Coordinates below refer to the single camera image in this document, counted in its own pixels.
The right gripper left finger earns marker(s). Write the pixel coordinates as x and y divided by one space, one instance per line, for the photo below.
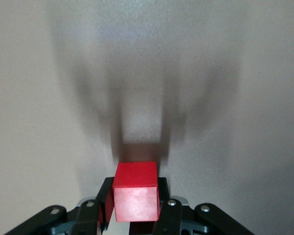
88 218

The red cube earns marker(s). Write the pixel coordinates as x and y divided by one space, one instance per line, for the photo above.
136 193

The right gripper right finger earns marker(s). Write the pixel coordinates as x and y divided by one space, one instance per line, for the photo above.
176 220

